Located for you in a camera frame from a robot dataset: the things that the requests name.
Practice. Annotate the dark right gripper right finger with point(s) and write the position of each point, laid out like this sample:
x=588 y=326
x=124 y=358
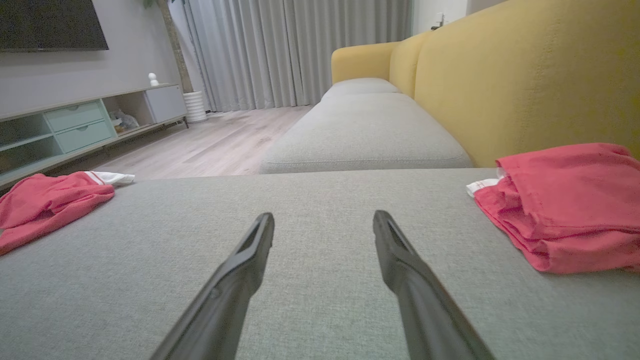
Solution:
x=425 y=310

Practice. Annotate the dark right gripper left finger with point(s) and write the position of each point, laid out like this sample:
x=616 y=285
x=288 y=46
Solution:
x=225 y=300

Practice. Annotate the red sleeveless bulls jersey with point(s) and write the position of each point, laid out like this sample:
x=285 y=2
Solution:
x=570 y=200

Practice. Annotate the red jersey with white sleeves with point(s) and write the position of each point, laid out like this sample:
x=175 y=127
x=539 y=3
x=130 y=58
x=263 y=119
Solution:
x=45 y=205

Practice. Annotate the large grey sofa seat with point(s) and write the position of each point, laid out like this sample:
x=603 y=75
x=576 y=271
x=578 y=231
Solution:
x=125 y=280

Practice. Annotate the grey sofa seat cushion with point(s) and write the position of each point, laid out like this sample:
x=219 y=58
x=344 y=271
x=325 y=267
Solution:
x=360 y=135

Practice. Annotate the white ribbed plant pot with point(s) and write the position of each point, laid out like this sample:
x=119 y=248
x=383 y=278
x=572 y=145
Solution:
x=195 y=106

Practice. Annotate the clear plastic bag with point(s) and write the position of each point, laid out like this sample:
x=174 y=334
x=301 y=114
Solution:
x=124 y=121

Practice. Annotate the grey cabinet door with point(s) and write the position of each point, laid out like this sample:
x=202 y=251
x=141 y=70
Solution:
x=166 y=102

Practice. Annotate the pale green cabinet drawer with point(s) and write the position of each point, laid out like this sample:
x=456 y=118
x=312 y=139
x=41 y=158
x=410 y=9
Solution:
x=85 y=136
x=75 y=116

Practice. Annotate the small white figurine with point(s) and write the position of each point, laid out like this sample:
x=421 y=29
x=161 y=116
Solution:
x=153 y=80

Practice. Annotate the yellow sofa backrest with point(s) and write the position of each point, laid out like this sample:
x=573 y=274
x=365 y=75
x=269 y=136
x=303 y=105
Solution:
x=525 y=80

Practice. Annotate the indoor plant trunk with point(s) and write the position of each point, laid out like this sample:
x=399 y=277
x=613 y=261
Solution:
x=175 y=50

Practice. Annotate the grey pleated curtain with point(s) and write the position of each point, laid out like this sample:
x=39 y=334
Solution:
x=280 y=50

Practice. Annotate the yellow sofa armrest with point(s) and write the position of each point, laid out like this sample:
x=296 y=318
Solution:
x=360 y=60

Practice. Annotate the long low tv cabinet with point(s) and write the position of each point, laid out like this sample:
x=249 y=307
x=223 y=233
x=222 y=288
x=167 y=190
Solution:
x=15 y=132

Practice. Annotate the small white wall device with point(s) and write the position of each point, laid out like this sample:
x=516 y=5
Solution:
x=438 y=21

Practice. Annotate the black wall television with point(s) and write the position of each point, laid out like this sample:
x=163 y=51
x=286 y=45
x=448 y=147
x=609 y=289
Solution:
x=50 y=22

